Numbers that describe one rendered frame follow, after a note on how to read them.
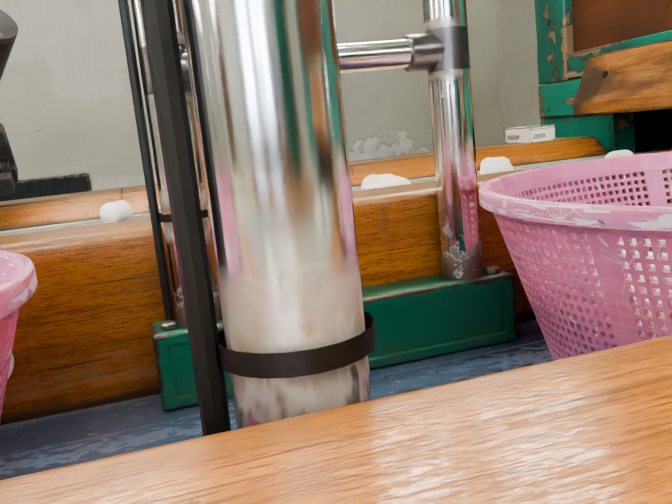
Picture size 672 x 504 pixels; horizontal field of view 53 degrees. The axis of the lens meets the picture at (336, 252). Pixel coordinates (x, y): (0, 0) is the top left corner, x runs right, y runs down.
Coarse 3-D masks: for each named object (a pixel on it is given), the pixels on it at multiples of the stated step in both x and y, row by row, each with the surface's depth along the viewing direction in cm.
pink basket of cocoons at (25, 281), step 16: (0, 256) 26; (16, 256) 25; (0, 272) 26; (16, 272) 21; (32, 272) 22; (0, 288) 19; (16, 288) 19; (32, 288) 21; (0, 304) 18; (16, 304) 19; (0, 320) 19; (16, 320) 22; (0, 336) 20; (0, 352) 20; (0, 368) 20; (0, 384) 21; (0, 400) 21; (0, 416) 22
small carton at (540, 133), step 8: (512, 128) 88; (520, 128) 86; (528, 128) 84; (536, 128) 84; (544, 128) 84; (552, 128) 85; (512, 136) 88; (520, 136) 86; (528, 136) 84; (536, 136) 84; (544, 136) 84; (552, 136) 85
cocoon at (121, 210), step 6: (108, 204) 62; (114, 204) 62; (120, 204) 63; (126, 204) 64; (102, 210) 62; (108, 210) 62; (114, 210) 62; (120, 210) 62; (126, 210) 63; (102, 216) 62; (108, 216) 62; (114, 216) 62; (120, 216) 63; (126, 216) 64
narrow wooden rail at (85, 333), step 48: (384, 192) 40; (432, 192) 39; (0, 240) 36; (48, 240) 34; (96, 240) 34; (144, 240) 35; (384, 240) 39; (432, 240) 40; (48, 288) 34; (96, 288) 35; (144, 288) 35; (48, 336) 34; (96, 336) 35; (144, 336) 36; (48, 384) 35; (96, 384) 35; (144, 384) 36
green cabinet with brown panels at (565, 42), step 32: (544, 0) 93; (576, 0) 89; (608, 0) 83; (640, 0) 78; (544, 32) 94; (576, 32) 90; (608, 32) 84; (640, 32) 79; (544, 64) 95; (576, 64) 89
